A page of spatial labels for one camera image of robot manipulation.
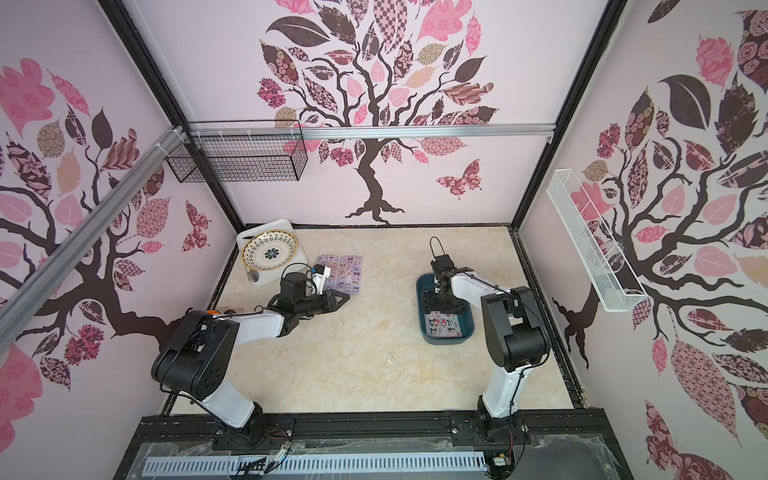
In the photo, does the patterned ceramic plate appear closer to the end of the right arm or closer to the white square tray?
the white square tray

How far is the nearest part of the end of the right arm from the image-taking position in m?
Answer: 0.73

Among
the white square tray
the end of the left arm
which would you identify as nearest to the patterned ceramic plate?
the white square tray

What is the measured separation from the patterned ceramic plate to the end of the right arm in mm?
569

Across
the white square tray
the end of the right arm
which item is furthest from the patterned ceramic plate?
the end of the right arm

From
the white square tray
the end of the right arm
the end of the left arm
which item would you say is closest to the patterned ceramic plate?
the white square tray

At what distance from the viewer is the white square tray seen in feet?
3.49

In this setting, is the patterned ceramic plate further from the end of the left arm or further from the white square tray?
the end of the left arm

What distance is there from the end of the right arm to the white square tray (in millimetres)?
514

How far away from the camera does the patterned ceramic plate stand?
1.09 m
